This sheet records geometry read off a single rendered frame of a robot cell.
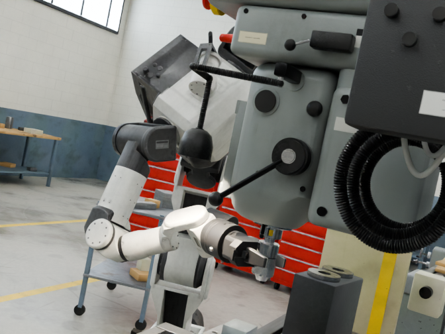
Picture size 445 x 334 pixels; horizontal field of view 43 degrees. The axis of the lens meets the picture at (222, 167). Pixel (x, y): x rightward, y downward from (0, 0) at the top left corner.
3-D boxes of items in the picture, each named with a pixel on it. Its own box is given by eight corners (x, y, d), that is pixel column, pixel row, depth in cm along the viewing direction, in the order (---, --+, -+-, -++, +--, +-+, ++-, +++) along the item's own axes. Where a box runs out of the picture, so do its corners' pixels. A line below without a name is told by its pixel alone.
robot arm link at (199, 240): (200, 236, 128) (173, 224, 137) (218, 271, 133) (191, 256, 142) (236, 206, 133) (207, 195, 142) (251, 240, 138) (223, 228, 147)
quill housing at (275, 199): (212, 214, 115) (245, 56, 113) (253, 211, 133) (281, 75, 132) (302, 238, 106) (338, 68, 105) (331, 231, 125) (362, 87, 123)
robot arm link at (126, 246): (155, 248, 136) (87, 263, 142) (175, 258, 145) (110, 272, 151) (154, 207, 141) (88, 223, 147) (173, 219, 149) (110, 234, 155)
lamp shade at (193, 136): (181, 153, 125) (187, 125, 125) (213, 160, 124) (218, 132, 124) (173, 153, 118) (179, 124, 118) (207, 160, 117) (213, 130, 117)
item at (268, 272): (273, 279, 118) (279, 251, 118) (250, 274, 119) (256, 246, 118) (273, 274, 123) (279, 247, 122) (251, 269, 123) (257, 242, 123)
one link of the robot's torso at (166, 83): (128, 144, 188) (108, 75, 157) (200, 84, 200) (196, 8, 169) (191, 200, 177) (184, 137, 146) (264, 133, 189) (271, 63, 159)
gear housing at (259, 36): (225, 52, 113) (236, 1, 112) (270, 75, 135) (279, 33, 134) (397, 74, 98) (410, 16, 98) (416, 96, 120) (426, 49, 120)
